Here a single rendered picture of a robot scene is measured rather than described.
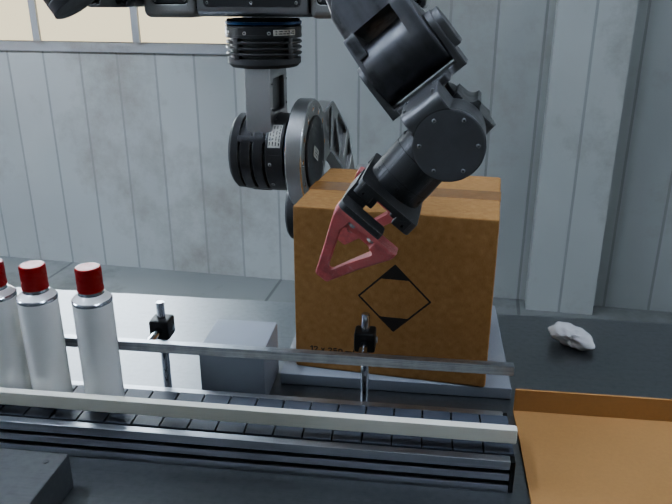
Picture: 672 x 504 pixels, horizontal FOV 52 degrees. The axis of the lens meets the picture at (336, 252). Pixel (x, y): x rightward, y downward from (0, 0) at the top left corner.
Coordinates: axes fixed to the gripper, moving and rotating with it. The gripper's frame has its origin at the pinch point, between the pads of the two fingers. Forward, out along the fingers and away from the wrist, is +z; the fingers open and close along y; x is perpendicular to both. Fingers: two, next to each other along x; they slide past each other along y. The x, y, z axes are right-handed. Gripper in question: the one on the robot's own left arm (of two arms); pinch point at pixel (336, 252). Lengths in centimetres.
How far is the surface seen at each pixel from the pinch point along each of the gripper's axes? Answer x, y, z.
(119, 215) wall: -71, -257, 177
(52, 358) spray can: -17.5, -9.0, 42.5
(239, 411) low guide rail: 5.6, -8.0, 29.3
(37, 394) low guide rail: -15.9, -6.5, 46.6
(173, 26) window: -100, -256, 77
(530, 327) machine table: 43, -56, 11
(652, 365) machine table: 57, -45, -1
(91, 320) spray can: -16.4, -9.1, 33.5
